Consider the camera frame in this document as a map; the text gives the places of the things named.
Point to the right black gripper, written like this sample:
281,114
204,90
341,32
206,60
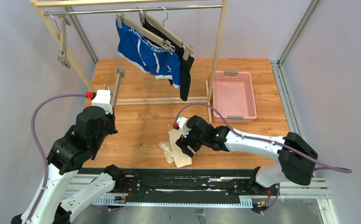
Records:
184,145

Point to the beige underwear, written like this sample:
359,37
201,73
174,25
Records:
172,152

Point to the beige clip hanger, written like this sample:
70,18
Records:
115,83

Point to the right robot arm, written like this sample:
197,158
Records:
292,155

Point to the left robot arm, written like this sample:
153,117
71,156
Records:
67,156

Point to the black underwear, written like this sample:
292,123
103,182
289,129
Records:
185,65

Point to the hanger holding black underwear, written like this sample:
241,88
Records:
161,26

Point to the blue underwear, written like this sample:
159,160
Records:
146,56

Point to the hanger holding blue underwear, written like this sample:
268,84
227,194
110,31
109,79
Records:
144,32

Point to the empty hanger on rack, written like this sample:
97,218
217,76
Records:
62,28

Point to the pink plastic basket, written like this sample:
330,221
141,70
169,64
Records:
233,97

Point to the wooden clothes rack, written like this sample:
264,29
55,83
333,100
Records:
57,15

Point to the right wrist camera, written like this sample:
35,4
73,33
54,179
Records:
182,124

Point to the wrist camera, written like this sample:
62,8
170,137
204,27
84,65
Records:
103,100
182,124

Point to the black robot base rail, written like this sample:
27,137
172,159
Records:
217,188

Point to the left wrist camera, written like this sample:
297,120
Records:
103,100

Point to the aluminium frame post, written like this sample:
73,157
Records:
299,29

